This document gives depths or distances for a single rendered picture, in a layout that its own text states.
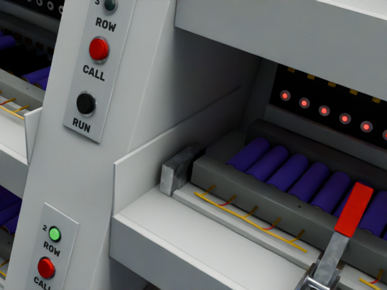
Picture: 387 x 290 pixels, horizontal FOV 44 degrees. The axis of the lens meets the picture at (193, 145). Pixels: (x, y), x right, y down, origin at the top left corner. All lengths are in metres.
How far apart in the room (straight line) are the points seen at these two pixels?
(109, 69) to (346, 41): 0.17
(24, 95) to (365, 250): 0.34
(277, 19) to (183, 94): 0.12
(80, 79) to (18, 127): 0.13
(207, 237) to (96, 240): 0.09
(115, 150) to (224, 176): 0.09
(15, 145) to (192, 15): 0.21
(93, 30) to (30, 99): 0.14
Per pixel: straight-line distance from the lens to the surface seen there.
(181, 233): 0.37
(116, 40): 0.36
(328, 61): 0.30
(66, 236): 0.42
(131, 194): 0.39
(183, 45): 0.37
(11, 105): 0.52
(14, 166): 0.45
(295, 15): 0.30
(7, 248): 0.59
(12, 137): 0.48
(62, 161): 0.41
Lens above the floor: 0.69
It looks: 16 degrees down
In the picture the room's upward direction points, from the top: 18 degrees clockwise
